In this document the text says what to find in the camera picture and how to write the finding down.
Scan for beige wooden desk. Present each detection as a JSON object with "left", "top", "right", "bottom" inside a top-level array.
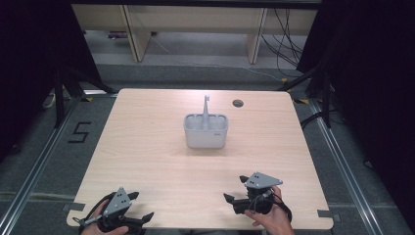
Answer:
[{"left": 70, "top": 3, "right": 319, "bottom": 65}]

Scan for white toothbrush holder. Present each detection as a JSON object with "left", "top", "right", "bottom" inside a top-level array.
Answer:
[{"left": 183, "top": 113, "right": 229, "bottom": 150}]

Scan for black curtain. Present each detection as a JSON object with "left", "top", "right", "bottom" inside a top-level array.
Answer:
[
  {"left": 0, "top": 0, "right": 104, "bottom": 165},
  {"left": 296, "top": 0, "right": 415, "bottom": 226}
]

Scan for person's right hand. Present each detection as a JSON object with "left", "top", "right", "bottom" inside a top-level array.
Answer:
[{"left": 244, "top": 185, "right": 297, "bottom": 235}]

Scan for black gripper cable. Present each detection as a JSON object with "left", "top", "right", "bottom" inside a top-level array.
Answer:
[
  {"left": 249, "top": 192, "right": 294, "bottom": 223},
  {"left": 73, "top": 191, "right": 117, "bottom": 235}
]

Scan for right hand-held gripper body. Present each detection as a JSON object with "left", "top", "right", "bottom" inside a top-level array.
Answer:
[{"left": 231, "top": 171, "right": 284, "bottom": 215}]

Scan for thick black floor cable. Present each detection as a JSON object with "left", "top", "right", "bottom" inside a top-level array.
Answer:
[{"left": 299, "top": 110, "right": 325, "bottom": 130}]

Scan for grey tape patch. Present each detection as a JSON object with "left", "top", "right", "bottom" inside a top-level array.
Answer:
[
  {"left": 316, "top": 209, "right": 343, "bottom": 223},
  {"left": 62, "top": 202, "right": 86, "bottom": 212}
]

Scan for black metal stand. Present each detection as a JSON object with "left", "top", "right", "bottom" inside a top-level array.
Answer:
[
  {"left": 53, "top": 63, "right": 115, "bottom": 129},
  {"left": 276, "top": 63, "right": 335, "bottom": 129}
]

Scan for metal floor rail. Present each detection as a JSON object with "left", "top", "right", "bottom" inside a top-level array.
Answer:
[
  {"left": 0, "top": 93, "right": 85, "bottom": 235},
  {"left": 307, "top": 97, "right": 388, "bottom": 235}
]

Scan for white coiled cable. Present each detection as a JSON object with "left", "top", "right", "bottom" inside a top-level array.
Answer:
[{"left": 41, "top": 92, "right": 57, "bottom": 111}]

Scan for person's left hand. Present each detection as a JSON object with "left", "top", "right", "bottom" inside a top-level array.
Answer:
[{"left": 81, "top": 199, "right": 130, "bottom": 235}]

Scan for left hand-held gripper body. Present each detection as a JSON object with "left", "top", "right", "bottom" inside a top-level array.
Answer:
[{"left": 79, "top": 186, "right": 145, "bottom": 235}]

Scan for bundle of black cables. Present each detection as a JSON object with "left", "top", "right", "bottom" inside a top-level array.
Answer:
[{"left": 259, "top": 8, "right": 309, "bottom": 78}]

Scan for white electric toothbrush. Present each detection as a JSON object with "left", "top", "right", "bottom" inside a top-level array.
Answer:
[{"left": 202, "top": 94, "right": 211, "bottom": 131}]

